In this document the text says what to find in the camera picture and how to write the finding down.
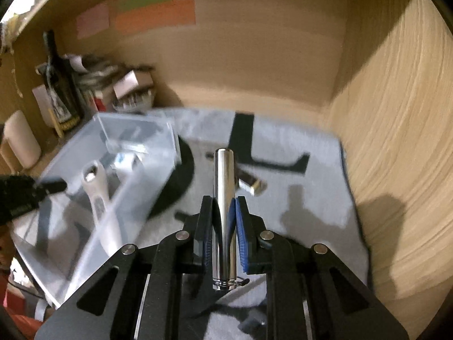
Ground clear plastic bin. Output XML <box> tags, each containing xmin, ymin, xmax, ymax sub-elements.
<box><xmin>10</xmin><ymin>111</ymin><xmax>179</xmax><ymax>309</ymax></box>

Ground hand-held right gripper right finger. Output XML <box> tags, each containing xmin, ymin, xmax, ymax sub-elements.
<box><xmin>234</xmin><ymin>195</ymin><xmax>411</xmax><ymax>340</ymax></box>

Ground grey mat with black shapes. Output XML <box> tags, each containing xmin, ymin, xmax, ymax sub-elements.
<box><xmin>10</xmin><ymin>108</ymin><xmax>372</xmax><ymax>340</ymax></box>

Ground small cardboard box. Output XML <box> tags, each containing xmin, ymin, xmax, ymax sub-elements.
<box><xmin>112</xmin><ymin>70</ymin><xmax>155</xmax><ymax>100</ymax></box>

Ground pink sticky note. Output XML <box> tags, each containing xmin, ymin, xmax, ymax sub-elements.
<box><xmin>76</xmin><ymin>2</ymin><xmax>110</xmax><ymax>39</ymax></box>

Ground metal parts in bin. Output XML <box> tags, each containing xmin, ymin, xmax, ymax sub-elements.
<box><xmin>106</xmin><ymin>141</ymin><xmax>147</xmax><ymax>175</ymax></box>

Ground small metal block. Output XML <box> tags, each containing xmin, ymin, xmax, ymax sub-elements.
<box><xmin>235</xmin><ymin>168</ymin><xmax>268</xmax><ymax>196</ymax></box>

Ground green sticky note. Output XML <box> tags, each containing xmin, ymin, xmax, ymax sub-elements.
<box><xmin>117</xmin><ymin>0</ymin><xmax>175</xmax><ymax>12</ymax></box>

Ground silver metal cylinder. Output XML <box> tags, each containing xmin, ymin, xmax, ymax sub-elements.
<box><xmin>211</xmin><ymin>148</ymin><xmax>238</xmax><ymax>291</ymax></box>

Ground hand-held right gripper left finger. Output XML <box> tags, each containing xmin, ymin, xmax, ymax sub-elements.
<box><xmin>33</xmin><ymin>195</ymin><xmax>222</xmax><ymax>340</ymax></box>

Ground beige cylinder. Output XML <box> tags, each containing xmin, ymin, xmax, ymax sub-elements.
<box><xmin>3</xmin><ymin>110</ymin><xmax>42</xmax><ymax>169</ymax></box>

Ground white card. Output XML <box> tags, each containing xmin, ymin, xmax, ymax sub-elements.
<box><xmin>32</xmin><ymin>85</ymin><xmax>54</xmax><ymax>129</ymax></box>

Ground dark glass bottle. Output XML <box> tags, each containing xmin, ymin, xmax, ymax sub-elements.
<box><xmin>42</xmin><ymin>30</ymin><xmax>85</xmax><ymax>132</ymax></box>

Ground red box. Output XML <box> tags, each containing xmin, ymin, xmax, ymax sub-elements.
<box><xmin>88</xmin><ymin>90</ymin><xmax>116</xmax><ymax>113</ymax></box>

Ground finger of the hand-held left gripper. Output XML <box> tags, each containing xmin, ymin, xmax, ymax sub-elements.
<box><xmin>35</xmin><ymin>179</ymin><xmax>68</xmax><ymax>196</ymax></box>

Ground white handled tool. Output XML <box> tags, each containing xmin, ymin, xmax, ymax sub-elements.
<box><xmin>81</xmin><ymin>160</ymin><xmax>121</xmax><ymax>257</ymax></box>

